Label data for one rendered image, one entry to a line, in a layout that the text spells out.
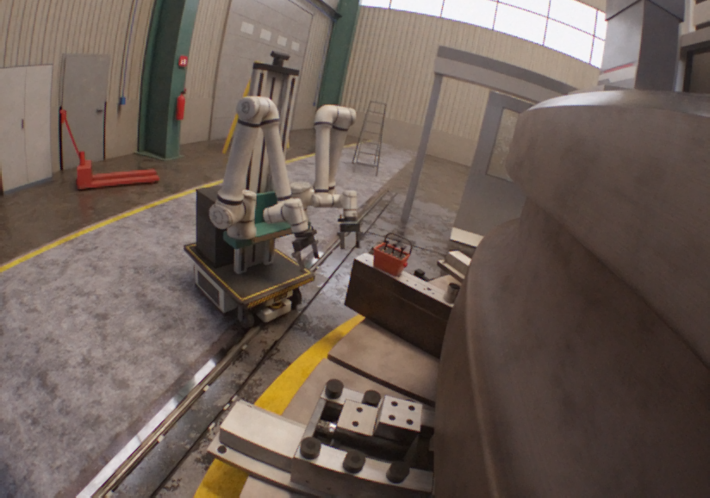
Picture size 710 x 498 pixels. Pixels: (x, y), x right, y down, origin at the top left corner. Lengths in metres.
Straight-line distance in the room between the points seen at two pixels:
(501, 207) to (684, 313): 4.68
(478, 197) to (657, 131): 4.53
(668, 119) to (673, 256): 0.16
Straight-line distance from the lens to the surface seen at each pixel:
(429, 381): 1.91
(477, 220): 4.99
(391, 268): 1.96
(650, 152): 0.45
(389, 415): 1.01
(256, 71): 2.06
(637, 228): 0.44
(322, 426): 1.25
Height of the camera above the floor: 1.63
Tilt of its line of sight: 22 degrees down
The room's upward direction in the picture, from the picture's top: 12 degrees clockwise
